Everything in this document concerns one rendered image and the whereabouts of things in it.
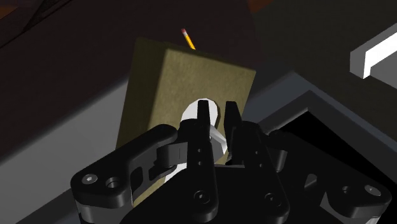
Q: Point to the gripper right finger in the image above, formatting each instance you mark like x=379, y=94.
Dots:
x=248, y=149

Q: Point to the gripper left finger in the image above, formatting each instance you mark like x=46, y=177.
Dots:
x=201, y=145

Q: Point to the olive robot stand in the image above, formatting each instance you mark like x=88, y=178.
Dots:
x=186, y=80

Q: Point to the yellow pencil with red eraser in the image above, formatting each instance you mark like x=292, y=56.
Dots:
x=188, y=39

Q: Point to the white angular block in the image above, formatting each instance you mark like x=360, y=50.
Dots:
x=361, y=63

